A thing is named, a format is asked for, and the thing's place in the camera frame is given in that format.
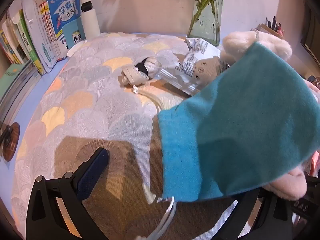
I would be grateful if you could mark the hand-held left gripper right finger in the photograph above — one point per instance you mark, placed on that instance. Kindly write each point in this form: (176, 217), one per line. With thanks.
(250, 215)

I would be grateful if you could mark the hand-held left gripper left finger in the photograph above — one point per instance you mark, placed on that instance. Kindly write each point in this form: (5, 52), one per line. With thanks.
(92, 172)

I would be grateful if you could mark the teal blue cloth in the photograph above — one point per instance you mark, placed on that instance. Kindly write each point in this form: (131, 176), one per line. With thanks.
(232, 130)

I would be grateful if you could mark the printed face mask packet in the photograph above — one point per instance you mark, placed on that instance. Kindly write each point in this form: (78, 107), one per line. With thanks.
(200, 67)

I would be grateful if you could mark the white and pink plush toy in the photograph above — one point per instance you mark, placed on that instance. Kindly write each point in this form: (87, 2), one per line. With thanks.
(262, 42)

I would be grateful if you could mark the fan-patterned tablecloth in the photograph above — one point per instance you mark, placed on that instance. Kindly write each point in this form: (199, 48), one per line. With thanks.
(87, 110)

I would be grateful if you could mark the white ribbon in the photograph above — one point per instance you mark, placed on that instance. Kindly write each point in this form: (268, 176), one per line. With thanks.
(166, 220)

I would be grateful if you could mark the round wooden disc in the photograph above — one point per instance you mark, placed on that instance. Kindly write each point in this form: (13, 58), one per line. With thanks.
(11, 142)

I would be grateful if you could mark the pile of books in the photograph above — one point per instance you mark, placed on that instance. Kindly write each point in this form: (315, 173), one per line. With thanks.
(42, 30)

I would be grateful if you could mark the white desk lamp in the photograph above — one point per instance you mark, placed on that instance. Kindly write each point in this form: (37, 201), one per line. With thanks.
(88, 17)

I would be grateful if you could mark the dark framed board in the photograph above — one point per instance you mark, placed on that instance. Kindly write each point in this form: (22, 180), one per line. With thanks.
(310, 35)

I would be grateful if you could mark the woven pen holder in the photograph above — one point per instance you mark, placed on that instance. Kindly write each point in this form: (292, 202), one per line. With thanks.
(265, 29)

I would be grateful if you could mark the bunch of pens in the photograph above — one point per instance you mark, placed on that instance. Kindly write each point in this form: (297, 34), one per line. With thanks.
(275, 25)

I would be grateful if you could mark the glass vase with green stems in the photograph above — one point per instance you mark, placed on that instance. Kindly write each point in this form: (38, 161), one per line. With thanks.
(207, 15)

